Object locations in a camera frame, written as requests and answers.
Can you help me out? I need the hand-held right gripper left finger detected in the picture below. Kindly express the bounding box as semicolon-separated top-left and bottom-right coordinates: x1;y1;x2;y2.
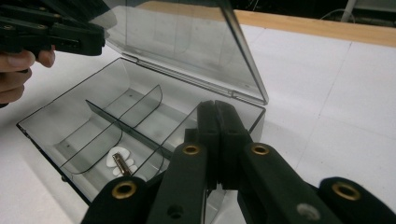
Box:
146;100;223;224

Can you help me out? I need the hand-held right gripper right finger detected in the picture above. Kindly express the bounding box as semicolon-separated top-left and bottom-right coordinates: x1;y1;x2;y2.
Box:
214;100;344;224

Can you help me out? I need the clear grey compartment box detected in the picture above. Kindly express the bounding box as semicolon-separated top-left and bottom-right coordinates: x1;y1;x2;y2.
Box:
16;0;270;224

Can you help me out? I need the small white hair clip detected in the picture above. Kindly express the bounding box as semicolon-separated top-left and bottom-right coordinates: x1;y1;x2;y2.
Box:
106;147;138;177

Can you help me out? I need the white foam board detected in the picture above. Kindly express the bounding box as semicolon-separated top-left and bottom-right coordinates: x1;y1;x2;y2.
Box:
0;22;396;224

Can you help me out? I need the long white floor cable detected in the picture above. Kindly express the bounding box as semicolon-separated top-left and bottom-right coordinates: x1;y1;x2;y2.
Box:
319;7;344;21

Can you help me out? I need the white metal frame desk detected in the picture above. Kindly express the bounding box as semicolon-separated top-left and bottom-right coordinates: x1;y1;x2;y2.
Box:
340;0;396;23

